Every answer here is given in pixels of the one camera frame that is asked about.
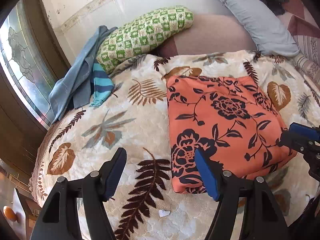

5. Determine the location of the blue turquoise striped garment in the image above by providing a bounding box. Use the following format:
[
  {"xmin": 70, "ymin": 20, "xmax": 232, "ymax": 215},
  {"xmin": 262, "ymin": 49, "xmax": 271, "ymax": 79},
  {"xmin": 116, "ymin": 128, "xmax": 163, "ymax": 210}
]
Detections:
[{"xmin": 90, "ymin": 61, "xmax": 114, "ymax": 107}]

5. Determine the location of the orange black floral garment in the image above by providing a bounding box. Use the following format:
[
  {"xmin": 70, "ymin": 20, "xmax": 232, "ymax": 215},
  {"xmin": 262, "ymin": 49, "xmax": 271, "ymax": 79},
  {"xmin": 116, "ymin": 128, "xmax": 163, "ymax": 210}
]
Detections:
[{"xmin": 167, "ymin": 76, "xmax": 297, "ymax": 193}]

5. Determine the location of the grey-blue knit sweater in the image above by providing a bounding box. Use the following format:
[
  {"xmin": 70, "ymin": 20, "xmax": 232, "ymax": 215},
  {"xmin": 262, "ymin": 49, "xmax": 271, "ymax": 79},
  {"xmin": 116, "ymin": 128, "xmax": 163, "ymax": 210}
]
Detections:
[{"xmin": 49, "ymin": 25, "xmax": 117, "ymax": 122}]

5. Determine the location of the pink quilted mattress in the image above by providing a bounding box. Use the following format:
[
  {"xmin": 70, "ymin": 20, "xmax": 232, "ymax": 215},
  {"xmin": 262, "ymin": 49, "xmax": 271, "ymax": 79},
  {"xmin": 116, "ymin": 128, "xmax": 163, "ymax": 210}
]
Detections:
[{"xmin": 154, "ymin": 15, "xmax": 256, "ymax": 57}]

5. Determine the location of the cream leaf pattern blanket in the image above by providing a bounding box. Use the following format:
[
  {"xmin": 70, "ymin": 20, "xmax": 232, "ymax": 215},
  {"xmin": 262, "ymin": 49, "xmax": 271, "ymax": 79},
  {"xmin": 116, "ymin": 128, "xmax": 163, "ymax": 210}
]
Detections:
[{"xmin": 32, "ymin": 50, "xmax": 319, "ymax": 239}]

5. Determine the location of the light blue pillow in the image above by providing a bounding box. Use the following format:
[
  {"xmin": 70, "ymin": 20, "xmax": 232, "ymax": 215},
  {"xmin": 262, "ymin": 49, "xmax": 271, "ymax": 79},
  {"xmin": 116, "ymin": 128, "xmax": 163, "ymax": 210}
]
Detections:
[{"xmin": 218, "ymin": 0, "xmax": 300, "ymax": 57}]

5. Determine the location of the stained glass window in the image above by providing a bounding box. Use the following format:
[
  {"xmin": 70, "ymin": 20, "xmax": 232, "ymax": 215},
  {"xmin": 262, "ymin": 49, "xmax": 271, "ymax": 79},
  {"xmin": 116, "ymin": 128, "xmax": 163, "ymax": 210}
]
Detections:
[{"xmin": 1, "ymin": 0, "xmax": 55, "ymax": 129}]

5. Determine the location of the green white checkered pillow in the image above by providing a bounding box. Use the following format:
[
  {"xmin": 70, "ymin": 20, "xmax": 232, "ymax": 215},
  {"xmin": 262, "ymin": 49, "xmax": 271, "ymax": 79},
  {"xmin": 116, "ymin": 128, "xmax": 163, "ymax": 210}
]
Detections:
[{"xmin": 96, "ymin": 5, "xmax": 194, "ymax": 74}]

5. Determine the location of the striped floral bed sheet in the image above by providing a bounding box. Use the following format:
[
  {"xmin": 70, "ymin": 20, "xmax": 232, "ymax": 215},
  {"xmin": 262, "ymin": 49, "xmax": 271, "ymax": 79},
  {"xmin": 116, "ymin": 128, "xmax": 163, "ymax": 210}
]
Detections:
[{"xmin": 293, "ymin": 35, "xmax": 320, "ymax": 87}]

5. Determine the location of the small white paper scrap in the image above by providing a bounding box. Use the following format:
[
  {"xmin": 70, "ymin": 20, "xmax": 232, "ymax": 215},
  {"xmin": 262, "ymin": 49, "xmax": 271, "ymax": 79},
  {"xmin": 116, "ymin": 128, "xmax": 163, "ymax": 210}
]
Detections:
[{"xmin": 158, "ymin": 209, "xmax": 170, "ymax": 217}]

